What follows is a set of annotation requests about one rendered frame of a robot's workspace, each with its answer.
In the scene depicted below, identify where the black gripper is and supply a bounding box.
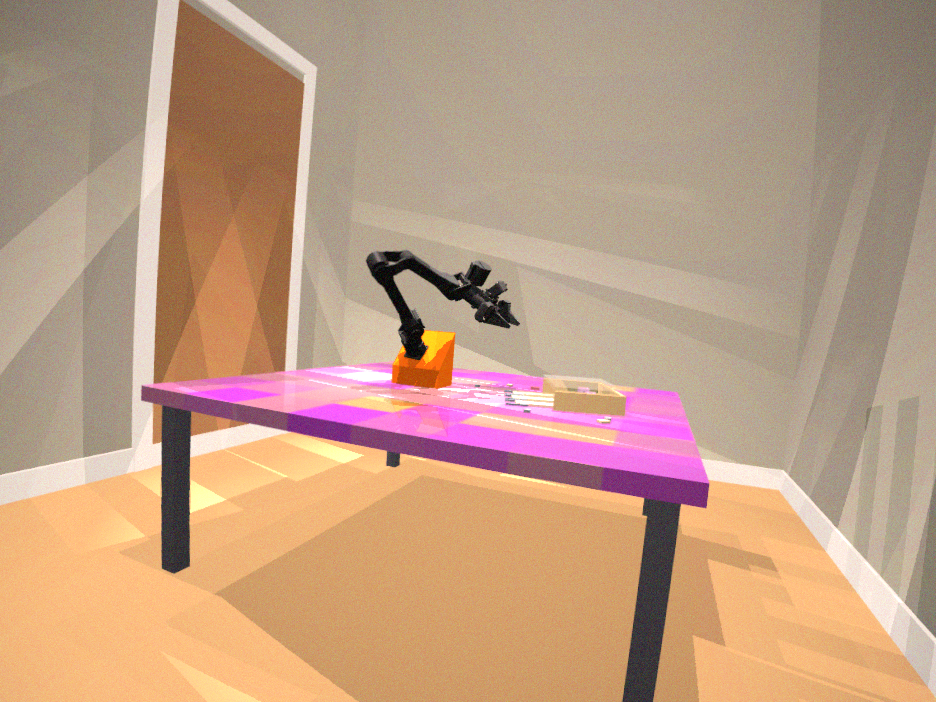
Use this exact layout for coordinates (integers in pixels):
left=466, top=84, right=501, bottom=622
left=470, top=290, right=520, bottom=329

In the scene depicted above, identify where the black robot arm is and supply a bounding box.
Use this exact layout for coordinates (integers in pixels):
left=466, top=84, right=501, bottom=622
left=366, top=250, right=508, bottom=360

